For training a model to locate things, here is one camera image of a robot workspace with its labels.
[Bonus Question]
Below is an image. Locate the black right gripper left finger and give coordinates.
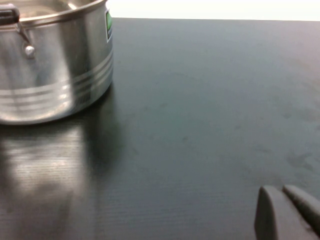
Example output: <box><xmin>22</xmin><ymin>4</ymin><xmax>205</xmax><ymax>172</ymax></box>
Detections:
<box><xmin>254</xmin><ymin>185</ymin><xmax>320</xmax><ymax>240</ymax></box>

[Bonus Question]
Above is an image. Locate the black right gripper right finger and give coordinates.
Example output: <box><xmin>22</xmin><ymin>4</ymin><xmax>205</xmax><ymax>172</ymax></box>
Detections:
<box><xmin>282</xmin><ymin>184</ymin><xmax>320</xmax><ymax>235</ymax></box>

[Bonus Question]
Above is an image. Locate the stainless steel cooking pot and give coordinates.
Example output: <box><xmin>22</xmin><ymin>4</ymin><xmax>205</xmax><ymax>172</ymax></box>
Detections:
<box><xmin>0</xmin><ymin>0</ymin><xmax>115</xmax><ymax>126</ymax></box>

